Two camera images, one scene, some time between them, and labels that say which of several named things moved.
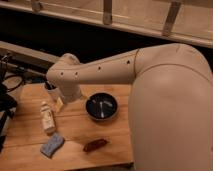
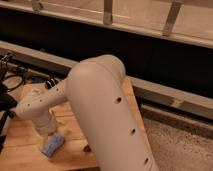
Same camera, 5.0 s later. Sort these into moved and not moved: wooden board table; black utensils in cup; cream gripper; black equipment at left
Moved: cream gripper
Not moved: black equipment at left; black utensils in cup; wooden board table
